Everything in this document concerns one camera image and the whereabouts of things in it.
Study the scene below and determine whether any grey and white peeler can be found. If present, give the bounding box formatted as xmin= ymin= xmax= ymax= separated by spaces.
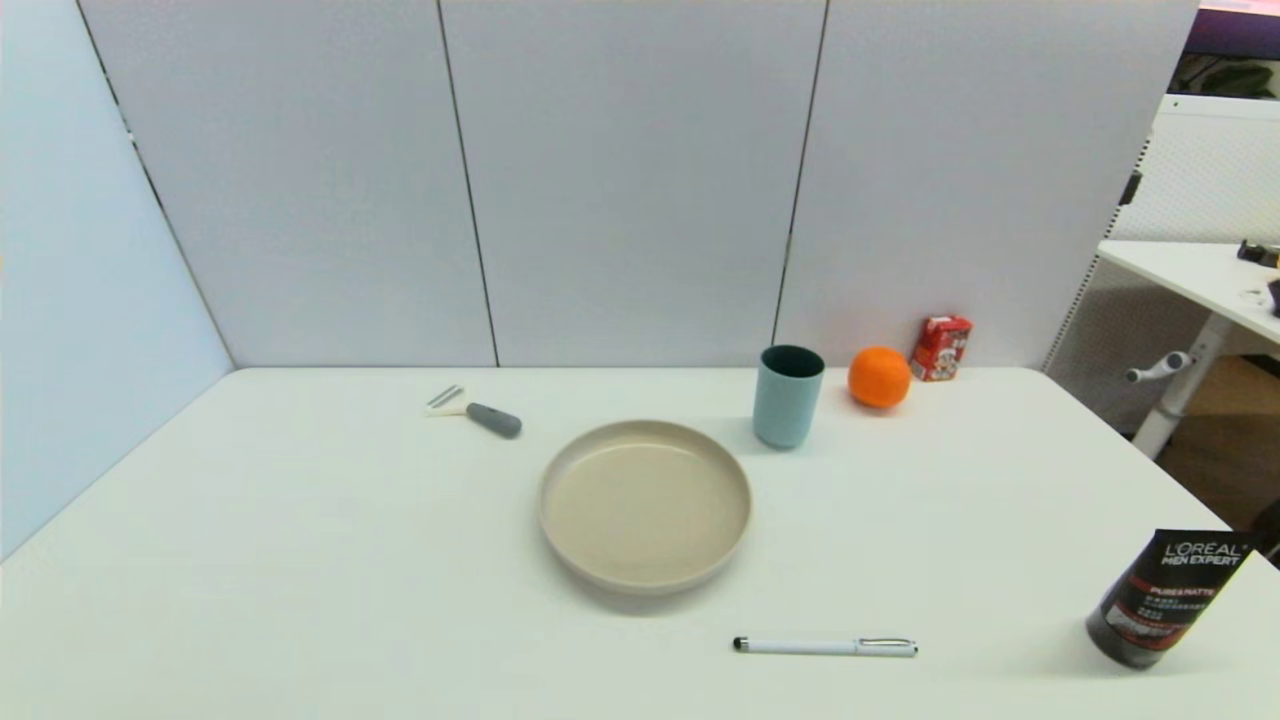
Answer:
xmin=424 ymin=384 xmax=523 ymax=439

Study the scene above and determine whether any beige round plate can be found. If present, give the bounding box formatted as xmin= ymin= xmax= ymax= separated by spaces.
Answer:
xmin=538 ymin=419 xmax=753 ymax=597

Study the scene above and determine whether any light blue cup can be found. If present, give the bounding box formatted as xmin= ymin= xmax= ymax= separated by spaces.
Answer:
xmin=753 ymin=345 xmax=826 ymax=450

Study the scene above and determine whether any orange fruit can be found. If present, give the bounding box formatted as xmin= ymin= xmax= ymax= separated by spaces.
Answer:
xmin=848 ymin=346 xmax=912 ymax=409

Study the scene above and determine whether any red drink carton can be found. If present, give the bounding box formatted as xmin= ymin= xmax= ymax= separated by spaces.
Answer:
xmin=909 ymin=315 xmax=973 ymax=383

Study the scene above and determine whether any white pen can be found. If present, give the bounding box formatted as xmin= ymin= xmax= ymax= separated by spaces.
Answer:
xmin=733 ymin=637 xmax=919 ymax=659

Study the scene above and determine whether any white background desk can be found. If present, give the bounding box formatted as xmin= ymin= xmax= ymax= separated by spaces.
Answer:
xmin=1097 ymin=240 xmax=1280 ymax=459

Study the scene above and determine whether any black cosmetic tube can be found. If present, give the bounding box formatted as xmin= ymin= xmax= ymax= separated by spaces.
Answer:
xmin=1086 ymin=529 xmax=1255 ymax=670

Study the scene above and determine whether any white pegboard partition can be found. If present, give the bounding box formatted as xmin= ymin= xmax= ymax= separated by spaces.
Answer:
xmin=1045 ymin=95 xmax=1280 ymax=401

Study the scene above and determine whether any green plant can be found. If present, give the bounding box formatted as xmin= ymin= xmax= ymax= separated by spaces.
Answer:
xmin=1175 ymin=55 xmax=1280 ymax=99

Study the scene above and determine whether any grey desk crank handle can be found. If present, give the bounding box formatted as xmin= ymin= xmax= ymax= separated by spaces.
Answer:
xmin=1126 ymin=350 xmax=1195 ymax=385

